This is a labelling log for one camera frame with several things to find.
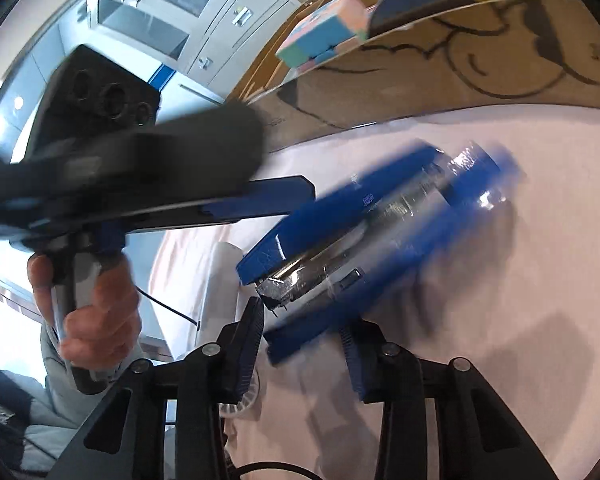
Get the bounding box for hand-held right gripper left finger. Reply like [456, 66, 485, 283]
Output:
[47, 296, 266, 480]

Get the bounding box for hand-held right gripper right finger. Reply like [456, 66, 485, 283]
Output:
[337, 317, 561, 480]

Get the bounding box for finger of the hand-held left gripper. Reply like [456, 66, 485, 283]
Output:
[124, 175, 316, 235]

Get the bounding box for blue stapler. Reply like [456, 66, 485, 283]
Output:
[235, 142, 523, 366]

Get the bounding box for colourful printed box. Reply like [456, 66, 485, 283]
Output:
[275, 0, 371, 70]

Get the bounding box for brown cardboard box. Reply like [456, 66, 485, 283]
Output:
[227, 0, 600, 156]

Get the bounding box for person's left hand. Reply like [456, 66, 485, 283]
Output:
[26, 252, 143, 378]

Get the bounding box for white tube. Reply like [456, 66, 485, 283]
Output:
[200, 241, 243, 351]

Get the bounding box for dark clothing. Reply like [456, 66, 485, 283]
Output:
[0, 360, 46, 480]

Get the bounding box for thin black cable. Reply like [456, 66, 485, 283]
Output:
[225, 461, 326, 480]
[135, 285, 201, 331]

